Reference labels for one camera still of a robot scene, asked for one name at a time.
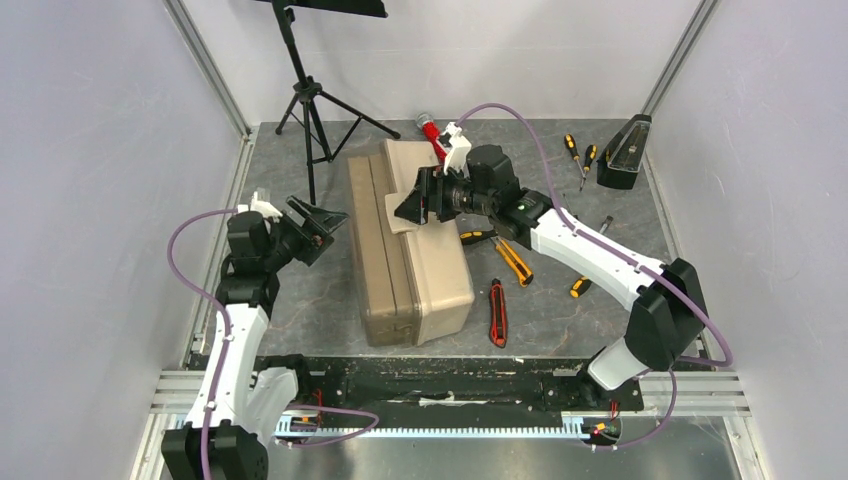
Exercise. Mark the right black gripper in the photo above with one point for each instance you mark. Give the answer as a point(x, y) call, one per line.
point(428, 196)

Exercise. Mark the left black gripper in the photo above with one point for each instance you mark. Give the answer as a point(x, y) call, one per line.
point(316, 239)

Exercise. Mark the translucent brown plastic toolbox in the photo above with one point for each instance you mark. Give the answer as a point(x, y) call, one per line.
point(413, 282)

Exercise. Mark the orange black utility knife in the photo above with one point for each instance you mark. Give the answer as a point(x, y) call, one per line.
point(522, 271)

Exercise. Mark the red black utility knife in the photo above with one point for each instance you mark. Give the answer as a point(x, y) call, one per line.
point(498, 330)

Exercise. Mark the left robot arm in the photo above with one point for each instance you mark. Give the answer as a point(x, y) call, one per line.
point(232, 421)

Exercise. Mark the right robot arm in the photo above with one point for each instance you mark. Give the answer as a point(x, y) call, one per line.
point(665, 302)

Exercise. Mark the black clear-lid tool case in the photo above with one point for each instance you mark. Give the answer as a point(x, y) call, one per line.
point(619, 163)

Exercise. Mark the yellow black screwdriver large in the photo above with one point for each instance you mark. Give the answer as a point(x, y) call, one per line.
point(472, 237)

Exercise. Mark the red glitter flashlight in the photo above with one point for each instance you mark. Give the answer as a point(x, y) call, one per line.
point(427, 125)

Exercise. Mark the yellow black screwdriver far left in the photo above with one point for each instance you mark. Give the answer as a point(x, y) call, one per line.
point(572, 149)

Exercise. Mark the yellow black screwdriver far right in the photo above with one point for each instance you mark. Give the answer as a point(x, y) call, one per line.
point(588, 159)

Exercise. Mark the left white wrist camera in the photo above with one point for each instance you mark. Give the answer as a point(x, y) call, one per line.
point(260, 202)

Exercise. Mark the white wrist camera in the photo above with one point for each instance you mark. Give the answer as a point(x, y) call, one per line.
point(456, 147)
point(260, 202)

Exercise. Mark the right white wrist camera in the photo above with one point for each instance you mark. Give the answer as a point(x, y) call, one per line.
point(456, 147)

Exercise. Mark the black camera tripod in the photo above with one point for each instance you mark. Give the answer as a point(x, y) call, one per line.
point(302, 106)

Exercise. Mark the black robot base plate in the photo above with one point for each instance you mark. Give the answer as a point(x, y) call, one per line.
point(453, 392)

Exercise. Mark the aluminium frame rail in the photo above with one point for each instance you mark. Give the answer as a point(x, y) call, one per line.
point(700, 395)

